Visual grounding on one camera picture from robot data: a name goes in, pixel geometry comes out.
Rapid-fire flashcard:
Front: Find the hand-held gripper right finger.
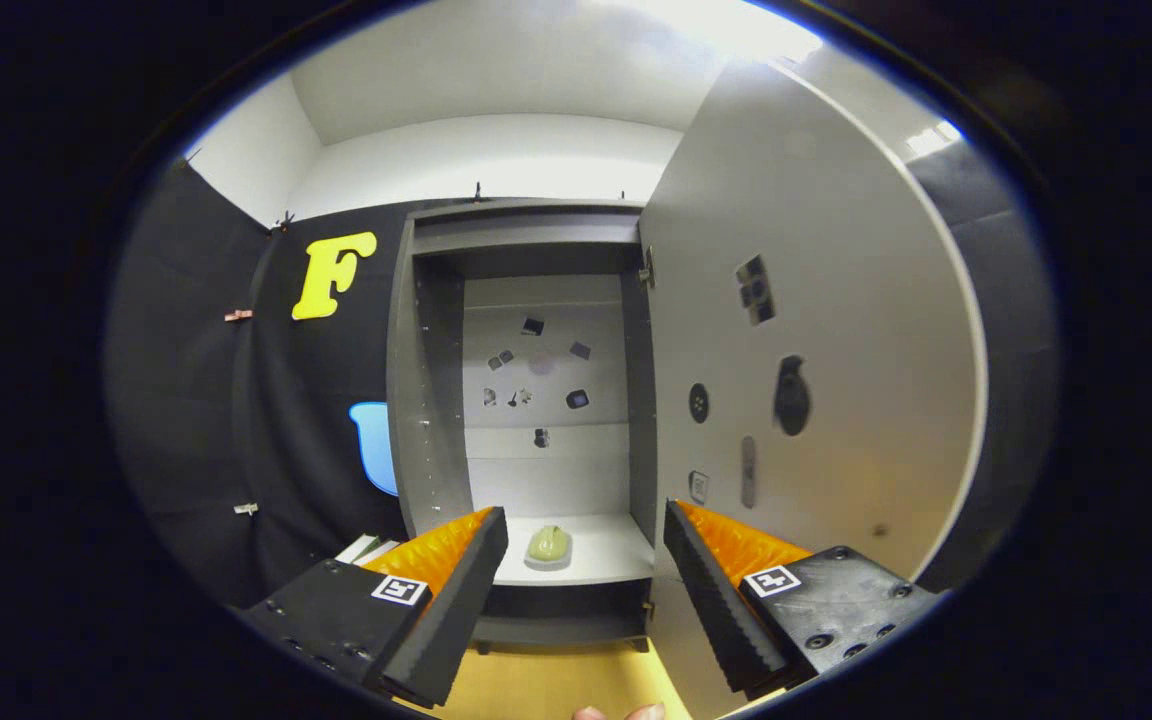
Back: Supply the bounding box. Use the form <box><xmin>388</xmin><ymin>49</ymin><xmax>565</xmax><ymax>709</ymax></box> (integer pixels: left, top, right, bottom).
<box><xmin>663</xmin><ymin>498</ymin><xmax>942</xmax><ymax>701</ymax></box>

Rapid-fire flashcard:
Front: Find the small ceiling light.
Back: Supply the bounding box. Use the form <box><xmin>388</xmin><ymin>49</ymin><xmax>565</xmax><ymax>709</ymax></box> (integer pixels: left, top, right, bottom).
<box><xmin>906</xmin><ymin>120</ymin><xmax>964</xmax><ymax>159</ymax></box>

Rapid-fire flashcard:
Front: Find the pale green oval object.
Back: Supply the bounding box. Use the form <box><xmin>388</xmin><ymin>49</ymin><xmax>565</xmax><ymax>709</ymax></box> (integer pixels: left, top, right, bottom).
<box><xmin>525</xmin><ymin>524</ymin><xmax>574</xmax><ymax>572</ymax></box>

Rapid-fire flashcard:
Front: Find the grey cabinet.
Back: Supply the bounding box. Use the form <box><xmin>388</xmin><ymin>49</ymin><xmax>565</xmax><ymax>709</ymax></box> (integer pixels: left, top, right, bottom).
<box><xmin>386</xmin><ymin>197</ymin><xmax>660</xmax><ymax>656</ymax></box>

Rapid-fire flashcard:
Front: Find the beige cabinet door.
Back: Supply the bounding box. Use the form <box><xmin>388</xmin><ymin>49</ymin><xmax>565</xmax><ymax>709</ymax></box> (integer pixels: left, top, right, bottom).
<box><xmin>636</xmin><ymin>58</ymin><xmax>989</xmax><ymax>720</ymax></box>

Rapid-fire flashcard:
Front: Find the black backdrop cloth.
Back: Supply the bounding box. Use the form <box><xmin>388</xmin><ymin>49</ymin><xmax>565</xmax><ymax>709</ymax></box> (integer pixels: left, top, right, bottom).
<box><xmin>106</xmin><ymin>140</ymin><xmax>1062</xmax><ymax>611</ymax></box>

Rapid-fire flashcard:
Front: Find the white cabinet shelf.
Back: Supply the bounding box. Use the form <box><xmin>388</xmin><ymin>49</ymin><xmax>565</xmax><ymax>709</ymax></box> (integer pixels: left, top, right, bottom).
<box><xmin>491</xmin><ymin>513</ymin><xmax>657</xmax><ymax>588</ymax></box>

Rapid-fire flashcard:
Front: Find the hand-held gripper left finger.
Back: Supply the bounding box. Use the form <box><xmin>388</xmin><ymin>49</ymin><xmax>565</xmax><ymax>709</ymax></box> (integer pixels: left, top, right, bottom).
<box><xmin>241</xmin><ymin>505</ymin><xmax>510</xmax><ymax>709</ymax></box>

